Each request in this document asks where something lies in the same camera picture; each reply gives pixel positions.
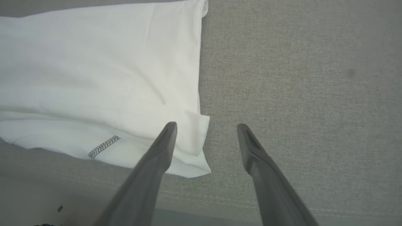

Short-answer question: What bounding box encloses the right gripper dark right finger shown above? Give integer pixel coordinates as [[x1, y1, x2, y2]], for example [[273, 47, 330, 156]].
[[237, 123, 319, 226]]

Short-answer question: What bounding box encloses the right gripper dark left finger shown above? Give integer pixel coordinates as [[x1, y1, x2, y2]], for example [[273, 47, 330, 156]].
[[94, 122, 178, 226]]

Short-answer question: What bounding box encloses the white long sleeve shirt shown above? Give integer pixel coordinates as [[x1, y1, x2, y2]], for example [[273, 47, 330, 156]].
[[0, 0, 211, 178]]

